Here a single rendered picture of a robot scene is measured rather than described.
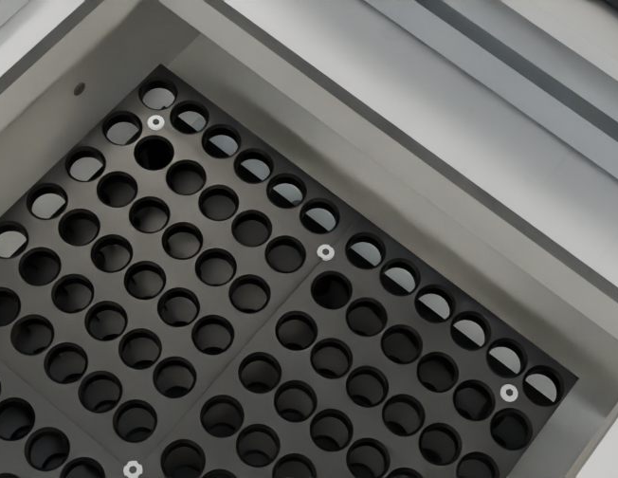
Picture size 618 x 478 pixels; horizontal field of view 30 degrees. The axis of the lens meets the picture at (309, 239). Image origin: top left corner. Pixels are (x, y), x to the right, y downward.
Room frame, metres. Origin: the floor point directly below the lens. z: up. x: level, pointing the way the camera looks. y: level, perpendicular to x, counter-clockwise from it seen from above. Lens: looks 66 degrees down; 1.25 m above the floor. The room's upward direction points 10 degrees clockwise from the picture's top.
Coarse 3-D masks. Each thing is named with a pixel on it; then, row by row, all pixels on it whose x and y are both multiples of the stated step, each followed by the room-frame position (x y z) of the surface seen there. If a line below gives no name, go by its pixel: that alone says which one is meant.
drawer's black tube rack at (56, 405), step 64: (192, 128) 0.20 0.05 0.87; (64, 192) 0.16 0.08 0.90; (128, 192) 0.17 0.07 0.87; (192, 192) 0.18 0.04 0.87; (0, 256) 0.13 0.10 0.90; (64, 256) 0.14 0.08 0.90; (128, 256) 0.15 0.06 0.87; (192, 256) 0.14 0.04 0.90; (256, 256) 0.15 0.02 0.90; (320, 256) 0.15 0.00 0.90; (0, 320) 0.12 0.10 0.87; (64, 320) 0.11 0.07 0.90; (128, 320) 0.12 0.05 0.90; (192, 320) 0.12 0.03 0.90; (256, 320) 0.13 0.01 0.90; (320, 320) 0.13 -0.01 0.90; (384, 320) 0.13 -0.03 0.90; (0, 384) 0.09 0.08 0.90; (64, 384) 0.09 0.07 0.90; (128, 384) 0.10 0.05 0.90; (192, 384) 0.10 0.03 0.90; (256, 384) 0.11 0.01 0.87; (320, 384) 0.11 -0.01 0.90; (384, 384) 0.11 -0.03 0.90; (448, 384) 0.13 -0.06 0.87; (0, 448) 0.07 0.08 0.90; (64, 448) 0.08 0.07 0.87; (128, 448) 0.08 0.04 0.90; (192, 448) 0.08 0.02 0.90; (256, 448) 0.09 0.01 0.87; (320, 448) 0.09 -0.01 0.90; (384, 448) 0.09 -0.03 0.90; (448, 448) 0.10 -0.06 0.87; (512, 448) 0.10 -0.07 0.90
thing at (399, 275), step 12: (204, 120) 0.22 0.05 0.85; (216, 144) 0.21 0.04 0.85; (228, 144) 0.21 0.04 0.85; (252, 168) 0.20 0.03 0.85; (264, 168) 0.21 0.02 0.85; (288, 192) 0.20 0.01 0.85; (312, 216) 0.19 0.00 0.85; (324, 216) 0.19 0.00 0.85; (360, 252) 0.18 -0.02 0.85; (372, 252) 0.18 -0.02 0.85; (396, 276) 0.17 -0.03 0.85; (408, 276) 0.17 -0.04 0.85; (408, 288) 0.17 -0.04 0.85
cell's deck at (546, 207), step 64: (64, 0) 0.20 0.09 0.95; (128, 0) 0.22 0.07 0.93; (192, 0) 0.22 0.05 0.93; (256, 0) 0.21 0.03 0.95; (320, 0) 0.22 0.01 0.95; (0, 64) 0.17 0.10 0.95; (64, 64) 0.19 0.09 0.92; (256, 64) 0.20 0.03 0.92; (320, 64) 0.19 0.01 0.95; (384, 64) 0.20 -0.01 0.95; (448, 64) 0.20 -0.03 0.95; (0, 128) 0.17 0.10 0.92; (384, 128) 0.18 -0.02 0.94; (448, 128) 0.18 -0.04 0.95; (512, 128) 0.18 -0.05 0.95; (448, 192) 0.17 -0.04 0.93; (512, 192) 0.16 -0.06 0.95; (576, 192) 0.17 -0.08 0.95; (512, 256) 0.15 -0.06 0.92; (576, 256) 0.15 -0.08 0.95
